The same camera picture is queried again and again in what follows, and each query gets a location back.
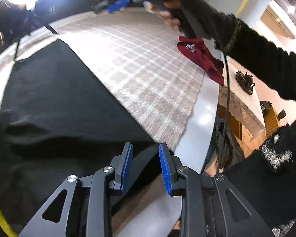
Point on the white lace covered cabinet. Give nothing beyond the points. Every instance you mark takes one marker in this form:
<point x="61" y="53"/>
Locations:
<point x="245" y="109"/>

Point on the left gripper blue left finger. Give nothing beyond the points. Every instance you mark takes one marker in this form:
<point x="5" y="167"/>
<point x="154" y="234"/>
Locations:
<point x="60" y="215"/>

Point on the right forearm black sleeve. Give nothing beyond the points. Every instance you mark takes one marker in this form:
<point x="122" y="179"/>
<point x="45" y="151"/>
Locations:
<point x="272" y="65"/>

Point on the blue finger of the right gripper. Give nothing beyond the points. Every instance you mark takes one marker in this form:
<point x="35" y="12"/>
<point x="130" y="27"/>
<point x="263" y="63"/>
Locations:
<point x="117" y="6"/>

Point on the right hand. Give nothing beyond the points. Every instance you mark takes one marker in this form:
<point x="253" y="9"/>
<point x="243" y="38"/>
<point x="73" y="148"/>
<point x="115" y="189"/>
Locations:
<point x="165" y="15"/>

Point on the black object on cabinet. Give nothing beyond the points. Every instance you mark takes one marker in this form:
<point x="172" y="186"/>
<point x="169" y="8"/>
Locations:
<point x="245" y="81"/>

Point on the dark red garment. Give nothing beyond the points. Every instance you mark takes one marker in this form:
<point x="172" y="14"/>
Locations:
<point x="196" y="51"/>

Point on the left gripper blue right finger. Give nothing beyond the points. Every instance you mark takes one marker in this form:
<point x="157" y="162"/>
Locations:
<point x="211" y="206"/>

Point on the beige plaid table cloth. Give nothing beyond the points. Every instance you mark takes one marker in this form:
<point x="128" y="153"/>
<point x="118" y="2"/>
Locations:
<point x="135" y="56"/>

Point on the person torso black sweater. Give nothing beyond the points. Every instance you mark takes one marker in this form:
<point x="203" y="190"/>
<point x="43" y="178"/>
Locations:
<point x="267" y="179"/>

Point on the black yellow striped garment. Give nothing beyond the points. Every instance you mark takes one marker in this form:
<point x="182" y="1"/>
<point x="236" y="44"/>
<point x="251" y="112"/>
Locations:
<point x="58" y="119"/>

